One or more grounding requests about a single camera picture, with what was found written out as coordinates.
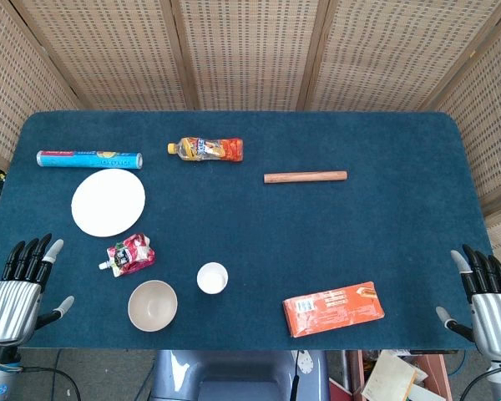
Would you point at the beige bowl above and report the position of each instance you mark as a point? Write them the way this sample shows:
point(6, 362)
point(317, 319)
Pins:
point(152, 307)

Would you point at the wooden rolling pin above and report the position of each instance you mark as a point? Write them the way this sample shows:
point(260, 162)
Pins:
point(305, 177)

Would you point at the blue felt table cover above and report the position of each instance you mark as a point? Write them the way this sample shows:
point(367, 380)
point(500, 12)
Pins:
point(275, 234)

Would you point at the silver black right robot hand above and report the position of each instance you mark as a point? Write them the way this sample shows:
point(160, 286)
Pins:
point(494, 321)

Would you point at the red crate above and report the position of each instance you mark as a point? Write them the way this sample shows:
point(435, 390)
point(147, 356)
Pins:
point(436, 367)

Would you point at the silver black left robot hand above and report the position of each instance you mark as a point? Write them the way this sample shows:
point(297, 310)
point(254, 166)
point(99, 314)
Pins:
point(12, 305)

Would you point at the white perforated metal bracket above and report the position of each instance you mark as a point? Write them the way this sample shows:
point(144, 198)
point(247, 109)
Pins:
point(305, 362)

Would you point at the orange cardboard box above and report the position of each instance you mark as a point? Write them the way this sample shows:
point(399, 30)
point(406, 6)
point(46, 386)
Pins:
point(334, 309)

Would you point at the beige cardboard sheet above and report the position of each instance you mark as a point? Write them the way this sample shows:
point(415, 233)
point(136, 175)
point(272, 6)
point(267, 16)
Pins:
point(388, 376)

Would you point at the white paper cup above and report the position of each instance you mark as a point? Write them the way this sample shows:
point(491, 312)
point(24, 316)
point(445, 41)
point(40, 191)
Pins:
point(212, 277)

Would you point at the woven bamboo folding screen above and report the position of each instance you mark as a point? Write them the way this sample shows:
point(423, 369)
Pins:
point(250, 50)

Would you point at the orange drink bottle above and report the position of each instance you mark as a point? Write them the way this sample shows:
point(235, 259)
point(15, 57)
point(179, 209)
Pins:
point(209, 149)

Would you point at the red drink pouch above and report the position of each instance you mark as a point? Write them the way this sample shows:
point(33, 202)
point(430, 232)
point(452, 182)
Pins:
point(131, 255)

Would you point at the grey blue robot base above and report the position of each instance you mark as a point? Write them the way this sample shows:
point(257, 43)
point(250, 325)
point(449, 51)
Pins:
point(234, 376)

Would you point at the white round plate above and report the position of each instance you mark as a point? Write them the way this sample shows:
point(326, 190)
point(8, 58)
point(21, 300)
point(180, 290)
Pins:
point(108, 202)

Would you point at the blue cling wrap roll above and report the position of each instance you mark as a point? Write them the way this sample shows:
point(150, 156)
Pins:
point(87, 159)

